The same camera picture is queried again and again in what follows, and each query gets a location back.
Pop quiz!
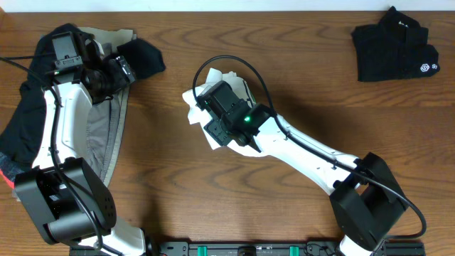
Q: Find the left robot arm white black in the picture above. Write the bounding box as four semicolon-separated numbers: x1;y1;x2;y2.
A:
14;55;149;255

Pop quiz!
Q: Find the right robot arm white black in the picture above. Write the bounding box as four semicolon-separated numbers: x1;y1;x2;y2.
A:
198;100;411;255

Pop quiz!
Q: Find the grey folded garment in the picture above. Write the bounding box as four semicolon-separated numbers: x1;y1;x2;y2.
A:
83;42;124;182

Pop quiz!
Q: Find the black garment with red trim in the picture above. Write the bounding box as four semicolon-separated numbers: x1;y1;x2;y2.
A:
1;23;166;188

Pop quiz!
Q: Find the black folded garment with logo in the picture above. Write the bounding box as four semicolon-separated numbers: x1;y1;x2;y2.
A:
351;6;440;82

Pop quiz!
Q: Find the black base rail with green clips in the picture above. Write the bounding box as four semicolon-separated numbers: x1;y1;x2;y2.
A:
69;238;426;256

